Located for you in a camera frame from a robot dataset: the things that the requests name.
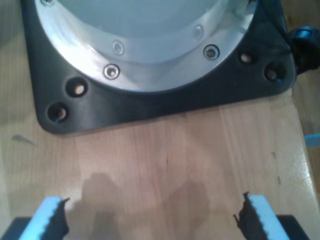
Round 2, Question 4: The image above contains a pale blue strip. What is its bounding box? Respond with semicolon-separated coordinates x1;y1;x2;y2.
304;133;320;149

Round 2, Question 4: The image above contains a thick black base cable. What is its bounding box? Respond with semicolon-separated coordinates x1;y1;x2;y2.
274;0;320;75

